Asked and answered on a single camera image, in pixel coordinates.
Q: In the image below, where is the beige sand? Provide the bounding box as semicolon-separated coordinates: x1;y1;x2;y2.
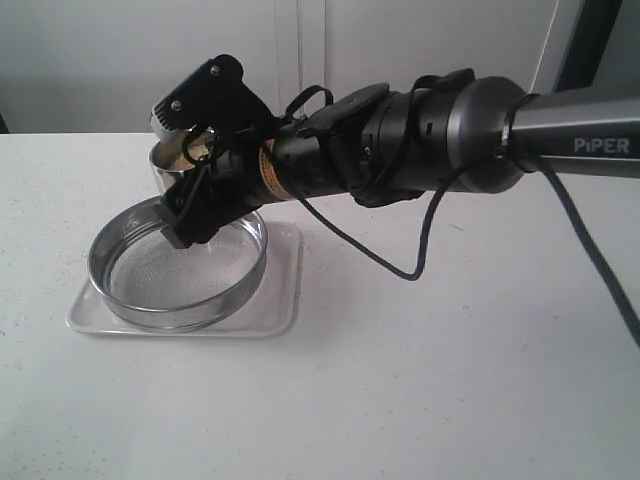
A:
170;144;209;171

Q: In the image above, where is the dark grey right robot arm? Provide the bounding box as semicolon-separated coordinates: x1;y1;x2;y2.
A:
150;55;639;248

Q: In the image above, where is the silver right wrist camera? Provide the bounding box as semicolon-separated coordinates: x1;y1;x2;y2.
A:
149;112;189;143

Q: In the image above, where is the white rectangular plastic tray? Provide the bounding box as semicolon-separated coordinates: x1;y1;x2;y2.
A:
65;221;303;339

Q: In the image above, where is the stainless steel cup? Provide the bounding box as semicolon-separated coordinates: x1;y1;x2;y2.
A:
149;129;214;194

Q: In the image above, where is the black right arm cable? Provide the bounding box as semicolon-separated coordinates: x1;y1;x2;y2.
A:
284;85;640;346

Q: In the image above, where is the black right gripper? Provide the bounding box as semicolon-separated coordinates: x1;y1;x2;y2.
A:
152;54;280;249

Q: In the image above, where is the round steel mesh sieve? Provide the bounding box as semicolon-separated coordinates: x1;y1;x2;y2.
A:
87;197;269;333

